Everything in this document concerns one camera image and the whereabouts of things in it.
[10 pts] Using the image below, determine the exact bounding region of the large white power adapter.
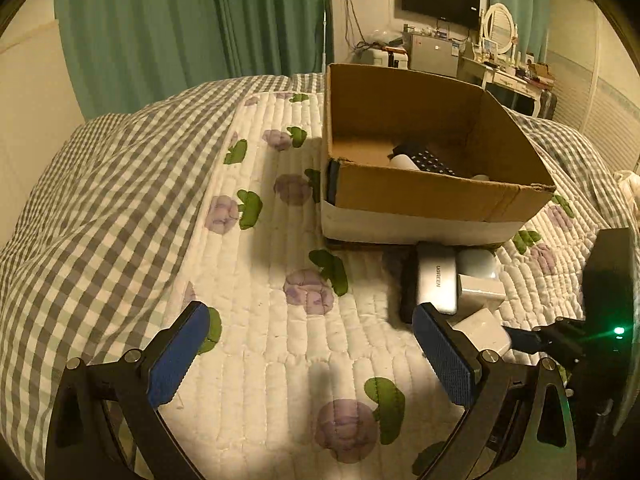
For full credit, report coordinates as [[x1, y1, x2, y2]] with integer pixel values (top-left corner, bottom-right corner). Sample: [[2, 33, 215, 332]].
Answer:
[[451, 308, 511, 356]]

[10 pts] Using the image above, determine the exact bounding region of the light blue earbuds case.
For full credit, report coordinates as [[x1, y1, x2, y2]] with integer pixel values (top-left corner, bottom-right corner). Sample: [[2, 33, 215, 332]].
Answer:
[[456, 247, 498, 280]]

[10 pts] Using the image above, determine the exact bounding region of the white power bank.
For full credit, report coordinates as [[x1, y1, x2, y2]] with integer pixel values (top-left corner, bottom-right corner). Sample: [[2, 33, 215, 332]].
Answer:
[[416, 243, 458, 315]]

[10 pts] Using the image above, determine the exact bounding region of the small white plug charger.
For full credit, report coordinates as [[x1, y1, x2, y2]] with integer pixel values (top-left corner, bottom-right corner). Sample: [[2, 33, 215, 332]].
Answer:
[[457, 274, 506, 315]]

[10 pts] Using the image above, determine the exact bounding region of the grey checkered duvet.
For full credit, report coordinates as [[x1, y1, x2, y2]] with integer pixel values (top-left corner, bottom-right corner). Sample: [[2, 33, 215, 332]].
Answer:
[[1, 76, 639, 479]]

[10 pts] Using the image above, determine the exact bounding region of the cream crumpled comforter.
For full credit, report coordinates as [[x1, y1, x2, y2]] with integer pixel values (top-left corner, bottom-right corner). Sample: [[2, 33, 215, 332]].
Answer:
[[613, 170, 640, 222]]

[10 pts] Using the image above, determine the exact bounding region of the floral quilted blanket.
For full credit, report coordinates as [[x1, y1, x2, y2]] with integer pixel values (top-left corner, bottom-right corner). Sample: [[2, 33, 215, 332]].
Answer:
[[134, 88, 606, 480]]

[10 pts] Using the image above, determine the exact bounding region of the black remote control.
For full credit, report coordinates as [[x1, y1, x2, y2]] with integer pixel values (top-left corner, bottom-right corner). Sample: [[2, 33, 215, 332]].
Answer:
[[390, 144, 456, 177]]

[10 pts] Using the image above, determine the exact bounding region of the white louvred wardrobe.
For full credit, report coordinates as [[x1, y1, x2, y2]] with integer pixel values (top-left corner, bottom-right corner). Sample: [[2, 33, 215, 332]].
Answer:
[[547, 0, 639, 171]]

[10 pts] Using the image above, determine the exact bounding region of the cardboard box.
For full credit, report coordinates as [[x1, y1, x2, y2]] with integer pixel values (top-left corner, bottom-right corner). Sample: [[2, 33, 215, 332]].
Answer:
[[320, 64, 555, 246]]

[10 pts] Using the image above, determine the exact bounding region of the white cylindrical bottle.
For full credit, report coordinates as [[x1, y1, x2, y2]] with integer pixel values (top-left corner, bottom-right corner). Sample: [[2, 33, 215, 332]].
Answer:
[[390, 154, 420, 171]]

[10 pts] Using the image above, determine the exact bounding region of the white dressing table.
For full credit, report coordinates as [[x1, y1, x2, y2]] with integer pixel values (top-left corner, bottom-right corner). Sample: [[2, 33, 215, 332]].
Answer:
[[457, 58, 558, 120]]

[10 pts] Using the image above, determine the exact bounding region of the silver mini fridge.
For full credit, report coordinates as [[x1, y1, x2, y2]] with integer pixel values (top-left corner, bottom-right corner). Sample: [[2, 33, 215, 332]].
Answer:
[[409, 35, 459, 78]]

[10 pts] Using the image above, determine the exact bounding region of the oval white vanity mirror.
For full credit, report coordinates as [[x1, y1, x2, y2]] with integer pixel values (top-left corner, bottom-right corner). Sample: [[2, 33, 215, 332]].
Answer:
[[480, 3, 518, 55]]

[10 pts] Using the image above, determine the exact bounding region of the white suitcase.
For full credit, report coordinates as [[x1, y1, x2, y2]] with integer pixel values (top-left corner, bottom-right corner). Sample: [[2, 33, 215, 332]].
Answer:
[[355, 48, 409, 70]]

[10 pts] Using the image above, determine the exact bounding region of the large green curtain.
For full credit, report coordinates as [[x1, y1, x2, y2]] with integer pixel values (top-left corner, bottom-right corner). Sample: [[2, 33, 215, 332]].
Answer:
[[54, 0, 333, 119]]

